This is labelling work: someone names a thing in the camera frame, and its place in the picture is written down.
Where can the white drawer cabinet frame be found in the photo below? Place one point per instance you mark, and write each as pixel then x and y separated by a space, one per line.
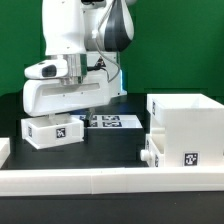
pixel 193 125

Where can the white drawer box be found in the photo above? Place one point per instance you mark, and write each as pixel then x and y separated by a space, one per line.
pixel 41 132
pixel 153 153

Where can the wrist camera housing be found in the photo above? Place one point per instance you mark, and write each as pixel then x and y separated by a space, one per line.
pixel 47 69

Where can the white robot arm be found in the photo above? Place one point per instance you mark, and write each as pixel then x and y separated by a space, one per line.
pixel 83 38

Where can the white barrier rail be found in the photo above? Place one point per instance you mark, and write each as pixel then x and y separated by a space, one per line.
pixel 109 180
pixel 4 150

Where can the white front drawer box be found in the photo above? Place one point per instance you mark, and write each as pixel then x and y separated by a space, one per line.
pixel 153 153

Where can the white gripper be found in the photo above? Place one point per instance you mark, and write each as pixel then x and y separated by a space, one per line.
pixel 43 97

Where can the white marker base plate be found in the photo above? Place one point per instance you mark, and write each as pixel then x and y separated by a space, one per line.
pixel 115 121

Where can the white left barrier rail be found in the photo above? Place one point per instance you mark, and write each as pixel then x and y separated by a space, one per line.
pixel 4 150

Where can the white front barrier rail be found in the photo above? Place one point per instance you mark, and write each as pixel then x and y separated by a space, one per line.
pixel 109 180

